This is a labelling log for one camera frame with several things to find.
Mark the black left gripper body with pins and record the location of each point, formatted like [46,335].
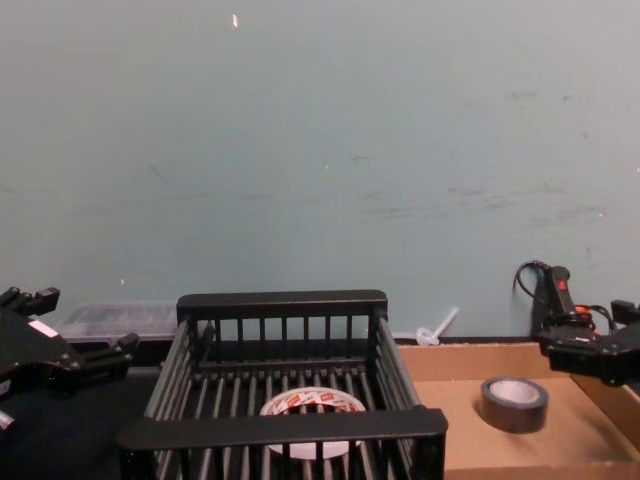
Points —
[30,352]

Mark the roll of white tape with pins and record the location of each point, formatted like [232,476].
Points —
[312,400]

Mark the roll of silver tape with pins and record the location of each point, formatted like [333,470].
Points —
[515,412]

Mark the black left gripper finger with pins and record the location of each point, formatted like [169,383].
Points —
[107,360]
[42,299]

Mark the black rack with steel bars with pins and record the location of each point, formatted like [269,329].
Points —
[280,303]

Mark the clear plastic case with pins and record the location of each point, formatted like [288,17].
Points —
[125,320]

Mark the shallow brown cardboard tray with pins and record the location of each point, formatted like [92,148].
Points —
[450,440]

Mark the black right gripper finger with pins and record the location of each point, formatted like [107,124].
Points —
[627,312]
[575,352]

